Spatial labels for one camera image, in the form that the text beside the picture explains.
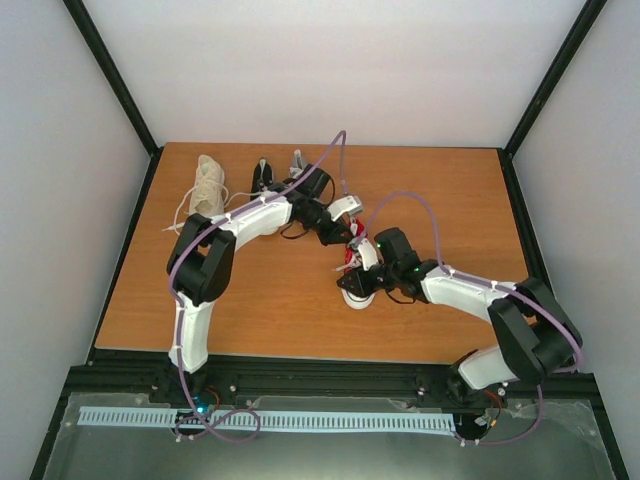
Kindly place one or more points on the grey canvas sneaker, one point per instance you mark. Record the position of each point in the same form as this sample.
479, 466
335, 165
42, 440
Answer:
299, 165

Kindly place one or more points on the light blue slotted cable duct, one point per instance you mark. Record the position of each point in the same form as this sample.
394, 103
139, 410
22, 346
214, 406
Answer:
271, 421

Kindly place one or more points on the red canvas sneaker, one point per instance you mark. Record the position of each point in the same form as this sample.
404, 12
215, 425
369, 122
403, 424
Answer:
351, 301

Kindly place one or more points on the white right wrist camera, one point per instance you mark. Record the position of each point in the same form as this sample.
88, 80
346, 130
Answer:
368, 252

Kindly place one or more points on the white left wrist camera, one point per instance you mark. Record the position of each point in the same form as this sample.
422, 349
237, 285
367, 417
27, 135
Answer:
349, 205

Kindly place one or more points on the white shoelace of red shoe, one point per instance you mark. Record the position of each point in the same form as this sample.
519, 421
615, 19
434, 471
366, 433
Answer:
352, 258

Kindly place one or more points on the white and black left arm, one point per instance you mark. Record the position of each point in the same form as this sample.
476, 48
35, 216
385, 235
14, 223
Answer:
201, 262

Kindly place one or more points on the black canvas sneaker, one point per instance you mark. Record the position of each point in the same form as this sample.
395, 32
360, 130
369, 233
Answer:
263, 176

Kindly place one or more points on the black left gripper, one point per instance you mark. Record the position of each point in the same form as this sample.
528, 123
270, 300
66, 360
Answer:
333, 237

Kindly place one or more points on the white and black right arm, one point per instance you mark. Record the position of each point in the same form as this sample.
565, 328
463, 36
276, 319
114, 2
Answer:
535, 338

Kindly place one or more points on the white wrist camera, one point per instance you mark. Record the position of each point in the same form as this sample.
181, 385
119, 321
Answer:
368, 252
349, 205

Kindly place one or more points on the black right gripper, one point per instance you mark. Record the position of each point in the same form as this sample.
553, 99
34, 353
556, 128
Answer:
362, 285

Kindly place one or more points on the cream high-top sneaker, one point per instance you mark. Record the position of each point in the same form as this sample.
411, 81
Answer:
209, 190

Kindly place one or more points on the black aluminium frame rail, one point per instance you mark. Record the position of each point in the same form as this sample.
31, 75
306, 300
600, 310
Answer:
234, 380

